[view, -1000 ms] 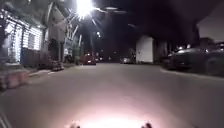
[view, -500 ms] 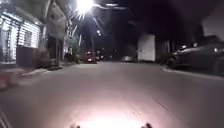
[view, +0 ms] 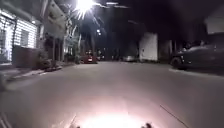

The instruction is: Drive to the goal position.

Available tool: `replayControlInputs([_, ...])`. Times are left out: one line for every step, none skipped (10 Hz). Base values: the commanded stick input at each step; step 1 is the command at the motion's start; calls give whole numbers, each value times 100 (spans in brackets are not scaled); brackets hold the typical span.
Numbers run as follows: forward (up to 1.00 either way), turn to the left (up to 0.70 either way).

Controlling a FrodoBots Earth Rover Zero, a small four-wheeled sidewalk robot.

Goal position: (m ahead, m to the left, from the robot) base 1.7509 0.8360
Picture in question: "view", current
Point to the red vehicle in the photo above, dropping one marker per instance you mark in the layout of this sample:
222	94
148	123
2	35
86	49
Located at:
89	59

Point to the grey asphalt road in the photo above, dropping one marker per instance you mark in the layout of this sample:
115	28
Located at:
126	90

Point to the street lamp pole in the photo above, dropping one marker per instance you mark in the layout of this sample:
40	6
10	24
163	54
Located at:
92	40

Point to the white box truck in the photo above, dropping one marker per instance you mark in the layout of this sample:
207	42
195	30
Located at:
148	46

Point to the dark car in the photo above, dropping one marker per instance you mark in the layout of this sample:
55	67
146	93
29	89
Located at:
196	55

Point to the raised concrete pavement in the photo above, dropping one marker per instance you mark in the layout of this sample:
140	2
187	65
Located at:
26	71

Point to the building with lit shutters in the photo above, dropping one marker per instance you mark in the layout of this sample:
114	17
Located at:
23	33

